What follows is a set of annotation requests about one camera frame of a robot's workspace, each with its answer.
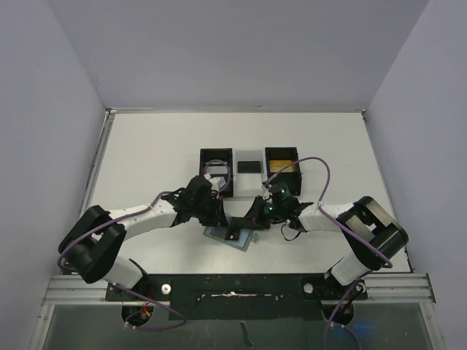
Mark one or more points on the black white sorting tray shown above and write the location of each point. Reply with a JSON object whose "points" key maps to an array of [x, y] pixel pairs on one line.
{"points": [[250, 185]]}

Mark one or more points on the gold credit card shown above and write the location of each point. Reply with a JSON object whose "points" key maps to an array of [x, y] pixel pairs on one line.
{"points": [[277, 165]]}

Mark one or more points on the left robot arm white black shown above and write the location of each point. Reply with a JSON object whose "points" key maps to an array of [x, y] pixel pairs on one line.
{"points": [[91, 248]]}

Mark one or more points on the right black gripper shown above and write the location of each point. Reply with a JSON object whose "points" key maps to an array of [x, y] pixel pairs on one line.
{"points": [[256, 214]]}

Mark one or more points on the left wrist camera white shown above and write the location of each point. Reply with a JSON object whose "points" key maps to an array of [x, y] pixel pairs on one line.
{"points": [[217, 182]]}

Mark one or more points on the aluminium left rail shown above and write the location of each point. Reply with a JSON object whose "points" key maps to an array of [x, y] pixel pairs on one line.
{"points": [[98, 157]]}

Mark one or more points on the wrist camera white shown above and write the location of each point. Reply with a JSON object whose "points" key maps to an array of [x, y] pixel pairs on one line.
{"points": [[217, 182], [266, 194]]}

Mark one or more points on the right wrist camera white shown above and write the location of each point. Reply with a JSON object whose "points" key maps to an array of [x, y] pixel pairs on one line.
{"points": [[266, 194]]}

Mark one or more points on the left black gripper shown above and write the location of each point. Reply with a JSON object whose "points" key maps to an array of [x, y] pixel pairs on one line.
{"points": [[214, 212]]}

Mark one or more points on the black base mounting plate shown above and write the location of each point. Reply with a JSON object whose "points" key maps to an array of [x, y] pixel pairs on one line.
{"points": [[308, 296]]}

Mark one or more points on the aluminium rail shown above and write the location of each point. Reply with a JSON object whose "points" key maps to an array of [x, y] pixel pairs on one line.
{"points": [[98, 157], [399, 288]]}

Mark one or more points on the green card holder wallet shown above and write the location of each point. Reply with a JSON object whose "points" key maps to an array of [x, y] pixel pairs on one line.
{"points": [[217, 232]]}

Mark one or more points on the aluminium front rail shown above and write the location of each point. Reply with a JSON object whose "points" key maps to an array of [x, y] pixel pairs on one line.
{"points": [[399, 288]]}

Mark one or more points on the silver credit card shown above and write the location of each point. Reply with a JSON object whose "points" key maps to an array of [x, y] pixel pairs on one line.
{"points": [[216, 168]]}

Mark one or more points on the black credit card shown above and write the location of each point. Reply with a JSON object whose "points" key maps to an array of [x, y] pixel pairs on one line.
{"points": [[249, 167]]}

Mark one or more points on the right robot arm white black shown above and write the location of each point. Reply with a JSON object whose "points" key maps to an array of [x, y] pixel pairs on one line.
{"points": [[374, 236]]}

